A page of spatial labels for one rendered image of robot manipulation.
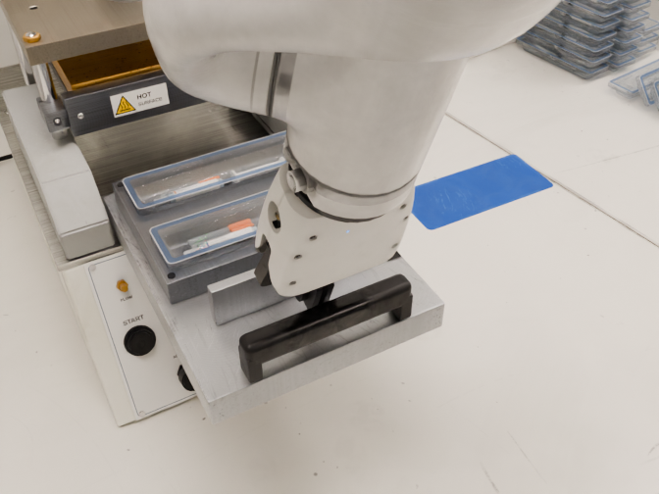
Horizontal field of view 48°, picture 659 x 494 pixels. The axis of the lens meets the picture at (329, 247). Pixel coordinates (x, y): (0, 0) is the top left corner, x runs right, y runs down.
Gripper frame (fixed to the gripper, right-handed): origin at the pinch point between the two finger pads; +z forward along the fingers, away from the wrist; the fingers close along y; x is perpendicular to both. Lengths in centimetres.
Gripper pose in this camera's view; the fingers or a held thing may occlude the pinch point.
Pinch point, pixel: (313, 283)
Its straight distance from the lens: 59.9
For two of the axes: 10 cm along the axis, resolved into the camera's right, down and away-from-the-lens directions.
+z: -1.6, 5.1, 8.5
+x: -4.5, -8.0, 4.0
